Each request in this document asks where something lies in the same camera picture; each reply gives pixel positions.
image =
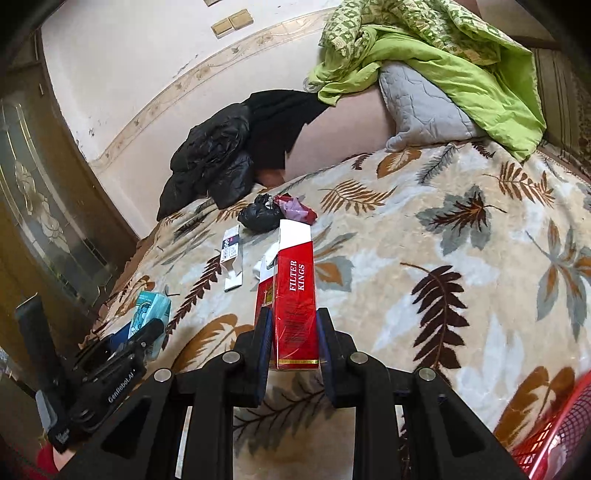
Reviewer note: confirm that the beige wall switch panel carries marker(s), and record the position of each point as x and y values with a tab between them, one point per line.
233	22

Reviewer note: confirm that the striped sofa cushion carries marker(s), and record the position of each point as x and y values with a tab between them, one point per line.
563	101

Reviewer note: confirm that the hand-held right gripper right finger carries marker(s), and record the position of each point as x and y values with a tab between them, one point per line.
328	364

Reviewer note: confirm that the person's left forearm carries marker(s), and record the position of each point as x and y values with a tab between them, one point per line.
39	464

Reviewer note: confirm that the red purple snack wrapper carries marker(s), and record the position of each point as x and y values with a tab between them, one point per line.
298	210

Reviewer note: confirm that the grey quilted pillow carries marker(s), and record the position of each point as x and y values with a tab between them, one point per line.
420	106

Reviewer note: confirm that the green quilt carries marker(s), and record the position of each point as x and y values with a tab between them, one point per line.
438	60

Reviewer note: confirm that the leaf print fleece blanket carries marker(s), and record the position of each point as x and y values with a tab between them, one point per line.
415	230

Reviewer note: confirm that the pink sofa backrest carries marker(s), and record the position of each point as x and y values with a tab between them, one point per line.
341	129

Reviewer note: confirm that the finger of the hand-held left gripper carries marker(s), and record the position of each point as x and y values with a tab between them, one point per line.
147	334
117	334

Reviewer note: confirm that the red plastic mesh basket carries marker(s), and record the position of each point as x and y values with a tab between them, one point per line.
558	434

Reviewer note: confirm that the black cloth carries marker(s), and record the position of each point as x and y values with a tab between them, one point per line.
277	124

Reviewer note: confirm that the teal tissue packet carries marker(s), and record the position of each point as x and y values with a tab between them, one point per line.
150	309

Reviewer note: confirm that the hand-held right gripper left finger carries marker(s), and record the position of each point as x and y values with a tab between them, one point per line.
261	360

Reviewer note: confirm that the black plastic bag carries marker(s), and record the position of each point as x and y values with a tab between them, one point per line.
261	214

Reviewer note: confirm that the black puffer jacket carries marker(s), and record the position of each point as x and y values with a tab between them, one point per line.
207	152

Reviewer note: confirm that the brown glass panel door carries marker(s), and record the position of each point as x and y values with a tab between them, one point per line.
46	207

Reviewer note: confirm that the small white green medicine box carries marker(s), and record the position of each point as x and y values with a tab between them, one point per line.
231	249

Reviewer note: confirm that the red cigarette box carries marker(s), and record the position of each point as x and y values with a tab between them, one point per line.
295	304

